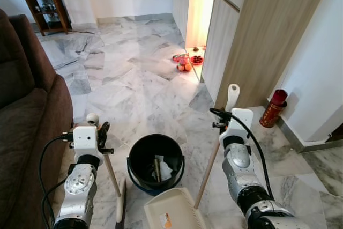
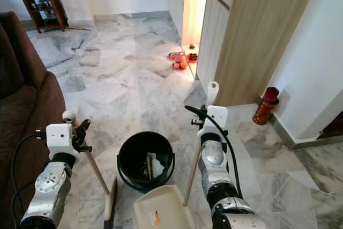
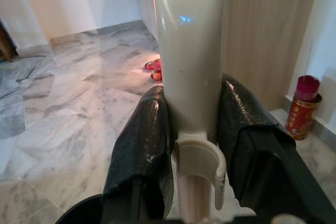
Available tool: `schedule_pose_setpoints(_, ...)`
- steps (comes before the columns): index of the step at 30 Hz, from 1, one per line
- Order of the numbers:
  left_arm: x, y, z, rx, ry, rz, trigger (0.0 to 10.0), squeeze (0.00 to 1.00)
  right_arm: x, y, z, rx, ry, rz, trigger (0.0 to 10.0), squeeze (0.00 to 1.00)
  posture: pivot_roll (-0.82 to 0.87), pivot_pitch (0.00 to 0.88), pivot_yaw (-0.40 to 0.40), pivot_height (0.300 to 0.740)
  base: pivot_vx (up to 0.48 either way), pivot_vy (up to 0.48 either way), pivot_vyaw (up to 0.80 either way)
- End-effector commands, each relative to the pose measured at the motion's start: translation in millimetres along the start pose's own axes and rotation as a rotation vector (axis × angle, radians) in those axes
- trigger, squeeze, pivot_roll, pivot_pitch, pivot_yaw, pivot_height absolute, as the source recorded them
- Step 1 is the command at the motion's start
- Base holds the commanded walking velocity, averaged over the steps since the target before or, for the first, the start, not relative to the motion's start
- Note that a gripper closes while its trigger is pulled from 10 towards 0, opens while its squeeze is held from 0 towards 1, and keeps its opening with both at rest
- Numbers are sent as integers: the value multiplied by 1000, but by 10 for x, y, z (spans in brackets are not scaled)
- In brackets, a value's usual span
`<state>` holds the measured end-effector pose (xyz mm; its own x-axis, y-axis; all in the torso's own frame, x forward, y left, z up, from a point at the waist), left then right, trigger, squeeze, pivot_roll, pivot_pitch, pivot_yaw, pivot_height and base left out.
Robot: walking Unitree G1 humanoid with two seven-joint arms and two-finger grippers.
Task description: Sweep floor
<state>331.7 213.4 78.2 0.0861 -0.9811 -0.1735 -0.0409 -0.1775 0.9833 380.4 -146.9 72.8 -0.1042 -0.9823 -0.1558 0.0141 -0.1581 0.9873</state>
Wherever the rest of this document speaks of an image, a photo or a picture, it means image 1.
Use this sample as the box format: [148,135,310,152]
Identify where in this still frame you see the brown slim bottle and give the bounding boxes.
[154,157,161,182]

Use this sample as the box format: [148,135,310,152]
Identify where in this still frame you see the clear glass cup set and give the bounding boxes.
[35,3,58,15]

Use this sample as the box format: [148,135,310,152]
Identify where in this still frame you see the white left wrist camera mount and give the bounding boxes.
[73,126,99,158]

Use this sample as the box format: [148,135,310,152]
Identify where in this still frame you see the white crumpled paper scrap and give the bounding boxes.
[159,160,175,181]

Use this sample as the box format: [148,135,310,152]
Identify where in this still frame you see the red plate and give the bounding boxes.
[190,54,204,66]

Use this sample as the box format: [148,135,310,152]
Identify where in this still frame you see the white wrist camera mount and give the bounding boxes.
[73,126,99,158]
[220,108,253,145]

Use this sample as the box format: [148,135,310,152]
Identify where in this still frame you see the red cylindrical canister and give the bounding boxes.
[259,89,289,129]

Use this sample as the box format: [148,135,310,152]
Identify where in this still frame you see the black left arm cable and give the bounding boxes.
[39,134,73,228]

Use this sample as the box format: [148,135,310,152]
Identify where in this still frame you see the dark brown fabric sofa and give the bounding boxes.
[0,9,74,229]

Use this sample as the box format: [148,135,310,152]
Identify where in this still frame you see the wooden handled broom white knob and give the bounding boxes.
[86,113,128,225]

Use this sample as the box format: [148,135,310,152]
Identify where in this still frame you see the light wooden cabinet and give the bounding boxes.
[171,0,335,110]

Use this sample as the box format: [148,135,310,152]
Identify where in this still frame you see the thin black floor cable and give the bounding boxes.
[69,29,96,35]

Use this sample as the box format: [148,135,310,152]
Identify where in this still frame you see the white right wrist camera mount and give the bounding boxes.
[220,108,253,145]

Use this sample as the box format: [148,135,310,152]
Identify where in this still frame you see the black plastic bucket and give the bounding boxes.
[126,134,186,196]

